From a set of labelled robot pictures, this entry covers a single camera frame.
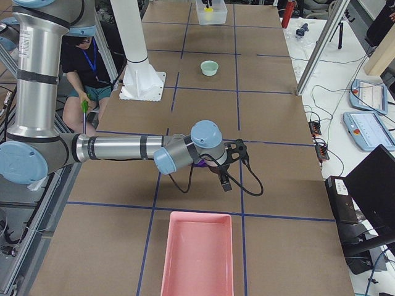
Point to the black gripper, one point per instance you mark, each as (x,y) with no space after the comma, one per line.
(216,168)

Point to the purple cloth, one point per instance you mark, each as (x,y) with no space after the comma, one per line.
(200,164)

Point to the yellow plastic cup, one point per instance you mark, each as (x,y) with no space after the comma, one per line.
(208,13)

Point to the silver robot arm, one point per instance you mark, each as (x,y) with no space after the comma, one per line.
(33,148)

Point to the black computer box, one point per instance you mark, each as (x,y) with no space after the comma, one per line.
(341,201)

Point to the clear plastic storage box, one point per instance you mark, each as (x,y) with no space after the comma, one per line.
(220,12)

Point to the pink plastic tray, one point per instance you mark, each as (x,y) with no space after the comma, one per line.
(199,255)

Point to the mint green bowl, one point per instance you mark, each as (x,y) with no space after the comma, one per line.
(209,67)

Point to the black monitor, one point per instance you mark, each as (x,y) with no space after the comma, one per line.
(371,185)

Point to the near teach pendant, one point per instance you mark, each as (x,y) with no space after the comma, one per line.
(367,130)

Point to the teach pendant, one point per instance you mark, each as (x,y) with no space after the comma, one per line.
(367,130)
(369,96)

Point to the green grabber tool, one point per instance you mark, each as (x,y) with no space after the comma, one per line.
(85,108)

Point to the far teach pendant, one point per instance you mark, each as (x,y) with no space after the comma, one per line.
(369,96)

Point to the seated person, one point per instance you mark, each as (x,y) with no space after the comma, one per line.
(82,62)

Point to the red cylinder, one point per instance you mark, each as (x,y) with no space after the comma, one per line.
(289,8)

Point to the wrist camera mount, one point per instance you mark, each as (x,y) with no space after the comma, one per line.
(236,150)

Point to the white camera pedestal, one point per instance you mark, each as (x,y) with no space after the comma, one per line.
(140,81)

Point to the aluminium frame post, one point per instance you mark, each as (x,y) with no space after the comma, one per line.
(329,28)

